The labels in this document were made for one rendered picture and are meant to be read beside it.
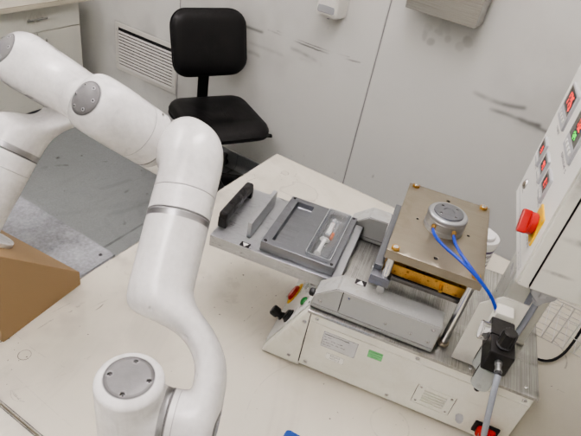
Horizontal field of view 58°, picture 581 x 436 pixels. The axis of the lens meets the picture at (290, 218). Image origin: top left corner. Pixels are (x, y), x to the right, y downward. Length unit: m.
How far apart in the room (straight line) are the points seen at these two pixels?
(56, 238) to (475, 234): 1.03
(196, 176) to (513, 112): 1.90
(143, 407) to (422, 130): 2.13
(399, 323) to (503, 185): 1.63
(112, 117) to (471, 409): 0.86
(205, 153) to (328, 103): 2.03
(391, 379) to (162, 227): 0.62
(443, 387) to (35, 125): 0.99
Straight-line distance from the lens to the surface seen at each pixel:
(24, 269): 1.18
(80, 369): 1.18
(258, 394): 1.14
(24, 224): 1.55
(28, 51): 1.18
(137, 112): 0.87
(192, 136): 0.76
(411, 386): 1.14
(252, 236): 1.15
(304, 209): 1.24
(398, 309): 1.03
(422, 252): 1.00
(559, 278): 0.94
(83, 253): 1.43
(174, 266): 0.70
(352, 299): 1.03
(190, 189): 0.73
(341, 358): 1.13
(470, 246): 1.06
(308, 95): 2.80
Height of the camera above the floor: 1.68
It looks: 36 degrees down
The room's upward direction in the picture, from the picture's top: 12 degrees clockwise
